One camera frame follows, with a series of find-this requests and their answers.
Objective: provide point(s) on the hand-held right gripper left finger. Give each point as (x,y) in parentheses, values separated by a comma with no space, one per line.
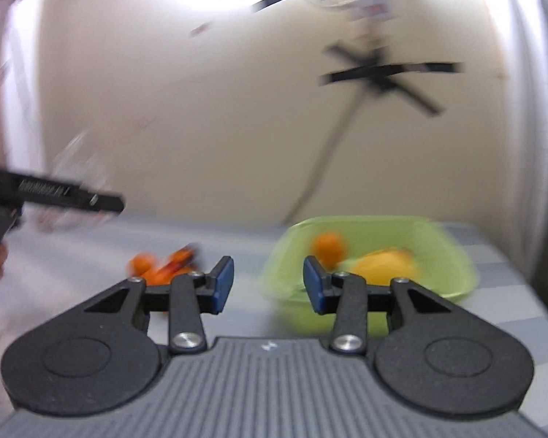
(221,285)

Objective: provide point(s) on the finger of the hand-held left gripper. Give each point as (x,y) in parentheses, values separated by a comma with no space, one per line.
(107,204)

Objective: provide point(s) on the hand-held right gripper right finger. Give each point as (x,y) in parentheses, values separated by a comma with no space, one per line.
(315,287)

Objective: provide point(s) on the yellow lemon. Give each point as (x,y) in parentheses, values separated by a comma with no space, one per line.
(388,268)

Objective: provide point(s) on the light green plastic basket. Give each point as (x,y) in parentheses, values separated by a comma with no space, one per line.
(438,260)

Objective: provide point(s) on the striped blue bed sheet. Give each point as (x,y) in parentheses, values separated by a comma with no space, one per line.
(246,242)

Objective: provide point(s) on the clear plastic bag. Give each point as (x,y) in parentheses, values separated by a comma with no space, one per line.
(73,164)

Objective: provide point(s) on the black tape cross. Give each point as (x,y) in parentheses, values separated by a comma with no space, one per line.
(388,75)

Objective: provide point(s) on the small wall sticker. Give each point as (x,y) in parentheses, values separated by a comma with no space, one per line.
(198,30)

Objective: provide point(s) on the white door frame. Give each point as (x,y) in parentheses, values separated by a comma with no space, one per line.
(525,123)

